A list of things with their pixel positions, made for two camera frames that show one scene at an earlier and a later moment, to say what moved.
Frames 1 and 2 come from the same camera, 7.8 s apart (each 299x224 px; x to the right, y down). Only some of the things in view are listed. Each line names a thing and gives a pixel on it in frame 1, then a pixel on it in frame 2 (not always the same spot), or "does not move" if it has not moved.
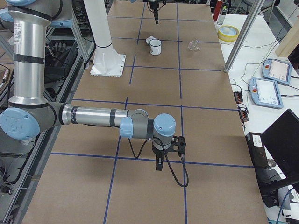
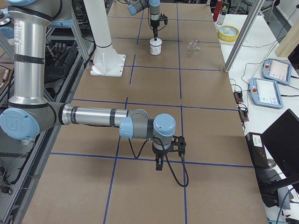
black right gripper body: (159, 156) does not move
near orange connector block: (244, 115) does not move
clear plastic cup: (191, 45) does not move
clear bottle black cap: (222, 17) does not move
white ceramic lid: (149, 38) to (155, 43)
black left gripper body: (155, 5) to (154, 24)
